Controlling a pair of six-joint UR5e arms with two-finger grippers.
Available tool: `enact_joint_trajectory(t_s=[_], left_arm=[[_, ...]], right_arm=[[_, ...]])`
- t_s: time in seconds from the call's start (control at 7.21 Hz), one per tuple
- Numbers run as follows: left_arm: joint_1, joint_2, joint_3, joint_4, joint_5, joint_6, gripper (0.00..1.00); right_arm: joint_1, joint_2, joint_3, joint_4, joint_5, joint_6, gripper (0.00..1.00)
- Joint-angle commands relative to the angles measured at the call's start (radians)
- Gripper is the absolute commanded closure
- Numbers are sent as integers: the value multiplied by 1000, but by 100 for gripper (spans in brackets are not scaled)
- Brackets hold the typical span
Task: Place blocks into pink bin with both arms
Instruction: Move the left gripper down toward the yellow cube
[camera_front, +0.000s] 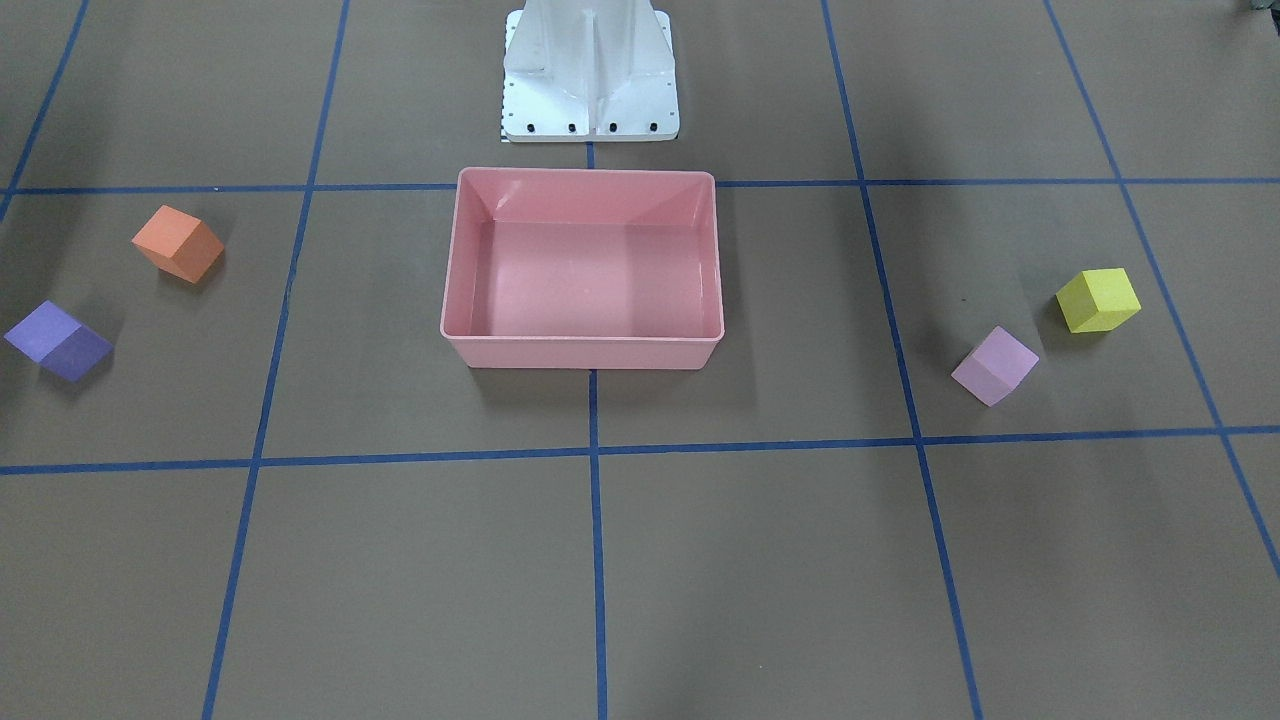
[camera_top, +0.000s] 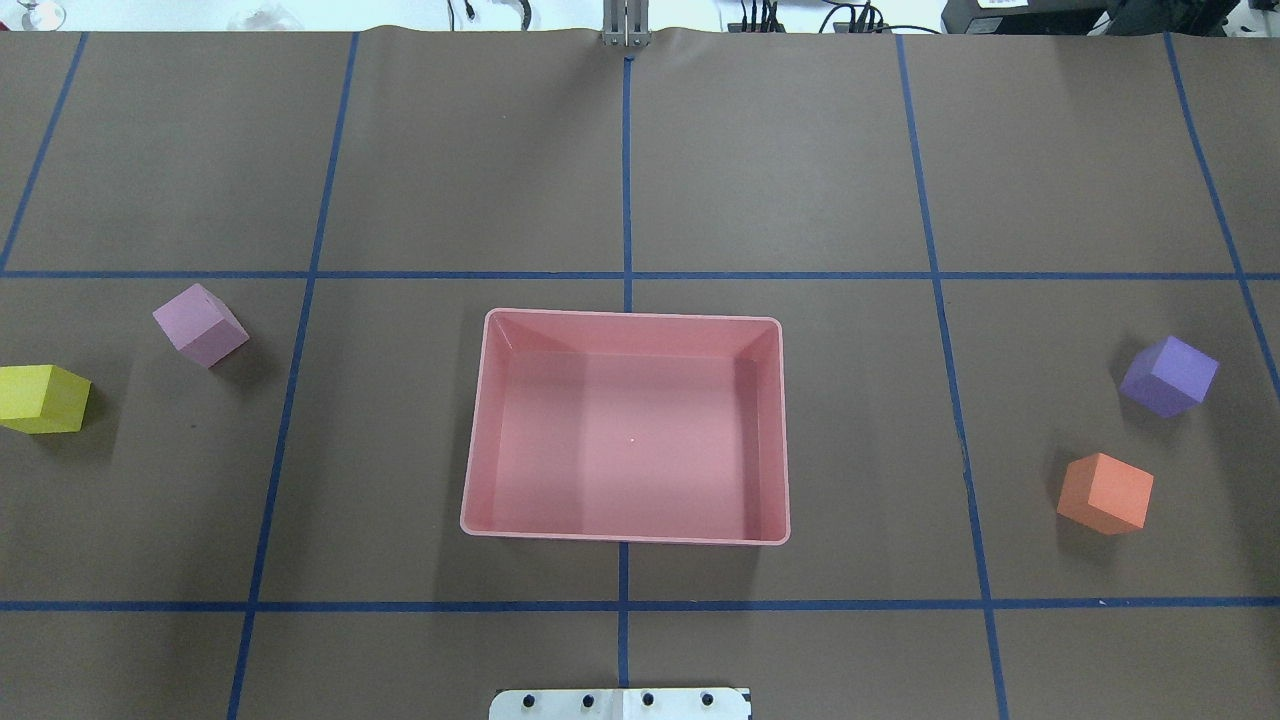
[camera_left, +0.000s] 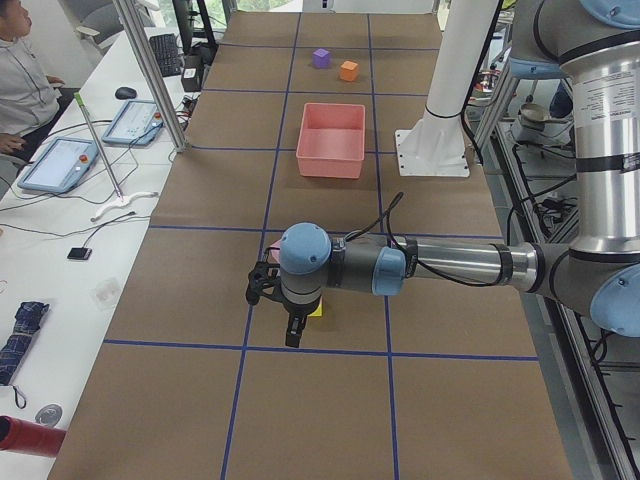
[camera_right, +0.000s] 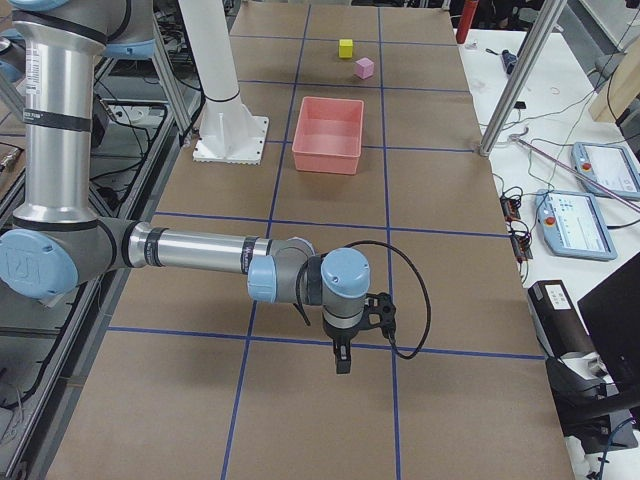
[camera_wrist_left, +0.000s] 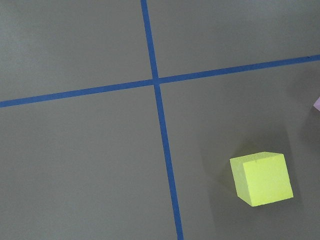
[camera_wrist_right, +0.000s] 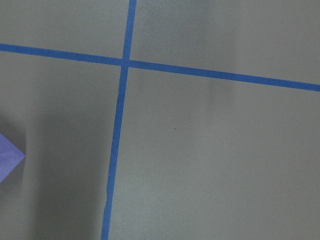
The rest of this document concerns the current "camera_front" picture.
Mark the yellow foam block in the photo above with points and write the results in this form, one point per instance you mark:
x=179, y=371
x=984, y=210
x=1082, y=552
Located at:
x=1098, y=300

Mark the orange foam block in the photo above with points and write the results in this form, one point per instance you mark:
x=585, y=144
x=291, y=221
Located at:
x=179, y=244

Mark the pink plastic bin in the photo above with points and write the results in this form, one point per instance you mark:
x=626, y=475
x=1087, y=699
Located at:
x=584, y=269

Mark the light pink foam block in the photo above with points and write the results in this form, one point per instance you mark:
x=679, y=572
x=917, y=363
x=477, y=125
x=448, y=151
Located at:
x=995, y=367

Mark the purple foam block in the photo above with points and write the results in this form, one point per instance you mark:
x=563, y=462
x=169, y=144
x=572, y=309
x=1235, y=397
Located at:
x=58, y=342

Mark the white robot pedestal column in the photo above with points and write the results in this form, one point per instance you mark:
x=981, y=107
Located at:
x=589, y=72

